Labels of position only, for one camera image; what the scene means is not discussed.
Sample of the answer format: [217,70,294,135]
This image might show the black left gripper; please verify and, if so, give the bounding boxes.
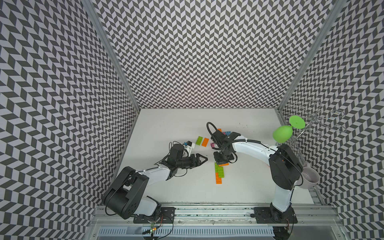
[176,152,208,169]

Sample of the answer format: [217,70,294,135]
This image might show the lime green lego plate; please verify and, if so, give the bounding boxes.
[196,136,204,146]

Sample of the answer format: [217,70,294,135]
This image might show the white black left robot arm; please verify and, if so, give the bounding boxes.
[102,142,208,222]

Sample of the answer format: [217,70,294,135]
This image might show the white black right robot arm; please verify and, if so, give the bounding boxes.
[211,130,303,213]

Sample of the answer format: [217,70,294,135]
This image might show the green plastic wine glass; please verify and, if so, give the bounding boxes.
[273,115,306,144]

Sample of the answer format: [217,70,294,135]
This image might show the grey mauve cup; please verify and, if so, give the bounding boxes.
[300,167,320,189]

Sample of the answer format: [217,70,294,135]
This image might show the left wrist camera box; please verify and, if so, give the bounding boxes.
[184,141,195,153]

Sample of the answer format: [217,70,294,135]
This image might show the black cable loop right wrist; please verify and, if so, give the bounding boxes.
[206,121,220,142]

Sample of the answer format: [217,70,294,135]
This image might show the wire glass rack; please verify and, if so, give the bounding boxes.
[287,100,346,167]

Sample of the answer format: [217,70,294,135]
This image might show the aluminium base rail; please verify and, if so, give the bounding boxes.
[84,204,349,240]

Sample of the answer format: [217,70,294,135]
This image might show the aluminium corner post right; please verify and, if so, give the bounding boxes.
[277,0,347,113]

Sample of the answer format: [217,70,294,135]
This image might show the aluminium corner post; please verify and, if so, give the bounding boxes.
[277,0,347,113]
[82,0,140,113]

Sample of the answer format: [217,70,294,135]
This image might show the aluminium corner post left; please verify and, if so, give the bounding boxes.
[82,0,140,113]

